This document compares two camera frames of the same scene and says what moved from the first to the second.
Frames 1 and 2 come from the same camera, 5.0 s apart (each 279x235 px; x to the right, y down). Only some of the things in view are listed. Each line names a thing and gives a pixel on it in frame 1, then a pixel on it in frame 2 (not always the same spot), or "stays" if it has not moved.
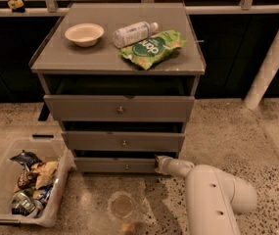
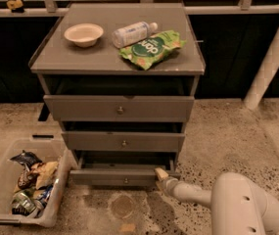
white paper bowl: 84,34 stays
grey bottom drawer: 115,164 to 120,175
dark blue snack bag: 27,160 stays
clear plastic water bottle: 133,33 stays
